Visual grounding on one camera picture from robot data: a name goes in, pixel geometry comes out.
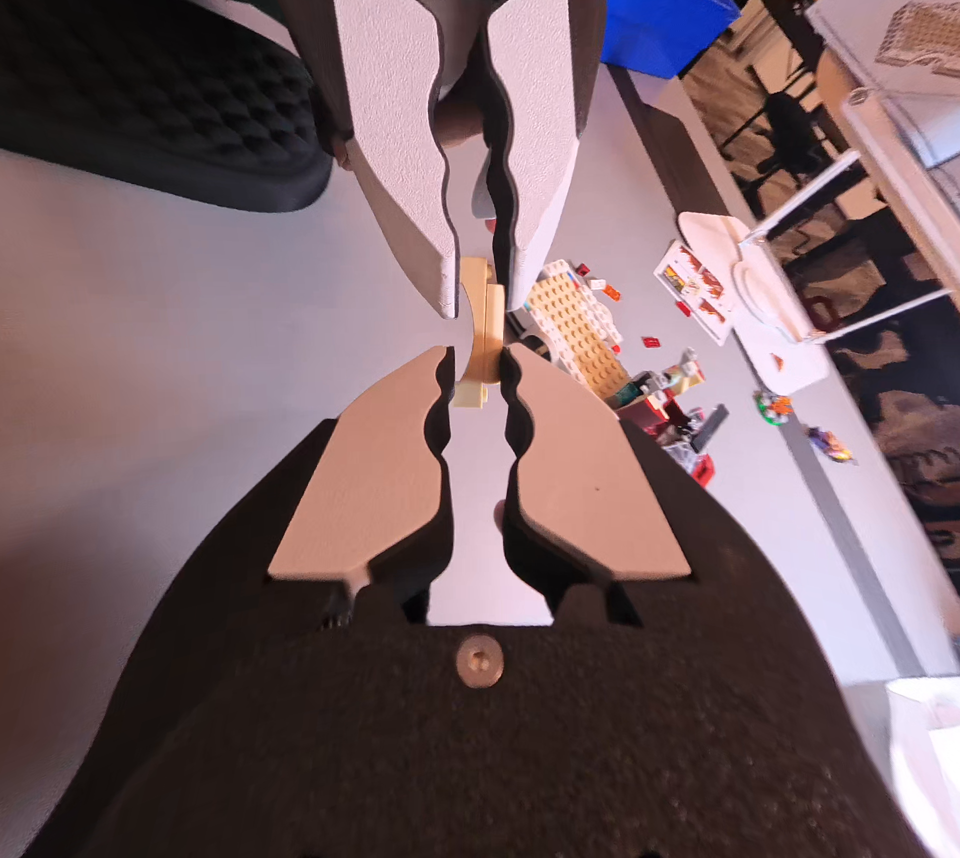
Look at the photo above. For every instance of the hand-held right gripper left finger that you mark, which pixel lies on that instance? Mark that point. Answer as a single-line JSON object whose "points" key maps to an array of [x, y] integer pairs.
{"points": [[360, 490]]}

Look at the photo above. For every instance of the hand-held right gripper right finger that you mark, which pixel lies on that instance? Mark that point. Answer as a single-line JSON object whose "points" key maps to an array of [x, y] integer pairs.
{"points": [[592, 498]]}

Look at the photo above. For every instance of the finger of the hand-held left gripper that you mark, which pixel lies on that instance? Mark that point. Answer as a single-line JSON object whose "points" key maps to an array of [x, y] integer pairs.
{"points": [[390, 123], [540, 108]]}

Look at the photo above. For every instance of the tan white red brick vehicle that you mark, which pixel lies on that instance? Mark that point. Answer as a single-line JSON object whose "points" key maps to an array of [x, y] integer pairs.
{"points": [[577, 333]]}

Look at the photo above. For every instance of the tan arch brick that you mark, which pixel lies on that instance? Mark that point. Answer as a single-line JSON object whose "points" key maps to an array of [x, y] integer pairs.
{"points": [[472, 348]]}

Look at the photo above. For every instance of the tan long plate brick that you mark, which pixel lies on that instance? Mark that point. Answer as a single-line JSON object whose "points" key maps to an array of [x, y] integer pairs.
{"points": [[495, 325]]}

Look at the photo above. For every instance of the grey desk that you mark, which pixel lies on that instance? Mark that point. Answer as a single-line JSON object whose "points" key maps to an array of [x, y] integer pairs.
{"points": [[187, 310]]}

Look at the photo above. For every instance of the person's left hand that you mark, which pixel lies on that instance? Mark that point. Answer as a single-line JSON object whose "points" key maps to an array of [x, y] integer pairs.
{"points": [[459, 123]]}

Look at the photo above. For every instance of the brick campfire build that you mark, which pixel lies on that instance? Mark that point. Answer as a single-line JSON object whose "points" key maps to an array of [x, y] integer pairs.
{"points": [[773, 409]]}

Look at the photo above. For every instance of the black textured cushion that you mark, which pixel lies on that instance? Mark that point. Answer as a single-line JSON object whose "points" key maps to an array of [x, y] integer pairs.
{"points": [[150, 85]]}

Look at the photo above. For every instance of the printed sticker sheet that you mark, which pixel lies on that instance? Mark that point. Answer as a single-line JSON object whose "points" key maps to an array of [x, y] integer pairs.
{"points": [[694, 288]]}

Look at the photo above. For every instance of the purple brick minifigure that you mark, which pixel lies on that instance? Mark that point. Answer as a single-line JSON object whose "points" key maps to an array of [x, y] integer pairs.
{"points": [[830, 445]]}

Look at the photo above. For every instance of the white booklet stand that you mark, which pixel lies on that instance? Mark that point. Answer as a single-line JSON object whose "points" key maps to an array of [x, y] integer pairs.
{"points": [[780, 318]]}

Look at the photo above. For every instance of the brick instruction booklet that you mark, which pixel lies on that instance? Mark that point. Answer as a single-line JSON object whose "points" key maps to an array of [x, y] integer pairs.
{"points": [[900, 33]]}

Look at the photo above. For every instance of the white paper bag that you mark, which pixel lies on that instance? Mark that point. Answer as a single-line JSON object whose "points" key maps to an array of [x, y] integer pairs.
{"points": [[926, 760]]}

